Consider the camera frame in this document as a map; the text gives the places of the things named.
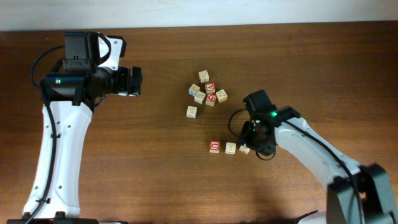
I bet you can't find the red letter U block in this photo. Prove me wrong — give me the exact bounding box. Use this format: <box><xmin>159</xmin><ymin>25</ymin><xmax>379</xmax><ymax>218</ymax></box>
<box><xmin>210</xmin><ymin>141</ymin><xmax>221</xmax><ymax>154</ymax></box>

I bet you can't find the wooden block yellow side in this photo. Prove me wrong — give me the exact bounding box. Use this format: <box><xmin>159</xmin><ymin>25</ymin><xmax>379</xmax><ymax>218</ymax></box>
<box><xmin>216</xmin><ymin>90</ymin><xmax>228</xmax><ymax>103</ymax></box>

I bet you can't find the red letter Q block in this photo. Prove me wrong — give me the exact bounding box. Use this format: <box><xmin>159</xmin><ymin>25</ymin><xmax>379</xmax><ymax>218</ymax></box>
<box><xmin>205</xmin><ymin>93</ymin><xmax>216</xmax><ymax>106</ymax></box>

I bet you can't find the red letter V block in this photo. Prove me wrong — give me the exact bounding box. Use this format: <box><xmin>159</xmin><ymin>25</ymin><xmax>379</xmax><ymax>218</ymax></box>
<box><xmin>205</xmin><ymin>83</ymin><xmax>216</xmax><ymax>94</ymax></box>

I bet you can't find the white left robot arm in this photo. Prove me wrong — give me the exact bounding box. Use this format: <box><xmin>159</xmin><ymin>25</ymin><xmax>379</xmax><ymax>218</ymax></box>
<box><xmin>18</xmin><ymin>32</ymin><xmax>143</xmax><ymax>223</ymax></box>

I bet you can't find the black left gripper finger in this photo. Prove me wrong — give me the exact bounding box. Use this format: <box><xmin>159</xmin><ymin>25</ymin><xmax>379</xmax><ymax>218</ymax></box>
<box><xmin>127</xmin><ymin>81</ymin><xmax>142</xmax><ymax>96</ymax></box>
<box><xmin>131</xmin><ymin>67</ymin><xmax>143</xmax><ymax>85</ymax></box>

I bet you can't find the plain wooden block centre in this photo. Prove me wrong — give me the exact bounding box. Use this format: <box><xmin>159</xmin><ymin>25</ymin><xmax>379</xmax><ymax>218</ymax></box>
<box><xmin>194</xmin><ymin>91</ymin><xmax>206</xmax><ymax>104</ymax></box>

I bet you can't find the wooden block lower left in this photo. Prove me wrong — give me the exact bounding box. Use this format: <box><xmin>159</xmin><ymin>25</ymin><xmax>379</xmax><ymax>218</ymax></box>
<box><xmin>186</xmin><ymin>106</ymin><xmax>198</xmax><ymax>119</ymax></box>

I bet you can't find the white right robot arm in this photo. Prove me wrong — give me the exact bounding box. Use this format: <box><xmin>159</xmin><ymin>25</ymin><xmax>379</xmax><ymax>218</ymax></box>
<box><xmin>238</xmin><ymin>90</ymin><xmax>397</xmax><ymax>224</ymax></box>

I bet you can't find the wooden block top middle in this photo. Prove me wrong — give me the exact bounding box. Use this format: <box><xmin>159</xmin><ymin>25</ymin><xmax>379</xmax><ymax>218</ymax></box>
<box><xmin>198</xmin><ymin>70</ymin><xmax>210</xmax><ymax>83</ymax></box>

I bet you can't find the wooden block green side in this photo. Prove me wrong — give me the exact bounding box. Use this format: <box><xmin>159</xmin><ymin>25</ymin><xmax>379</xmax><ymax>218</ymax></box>
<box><xmin>225</xmin><ymin>142</ymin><xmax>236</xmax><ymax>154</ymax></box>

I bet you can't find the wooden letter X block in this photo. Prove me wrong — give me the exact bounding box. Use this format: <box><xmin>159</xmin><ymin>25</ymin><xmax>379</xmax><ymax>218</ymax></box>
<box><xmin>239</xmin><ymin>144</ymin><xmax>250</xmax><ymax>154</ymax></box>

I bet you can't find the wooden block blue side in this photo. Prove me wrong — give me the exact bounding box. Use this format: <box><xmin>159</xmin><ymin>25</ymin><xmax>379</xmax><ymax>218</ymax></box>
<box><xmin>188</xmin><ymin>84</ymin><xmax>200</xmax><ymax>97</ymax></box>

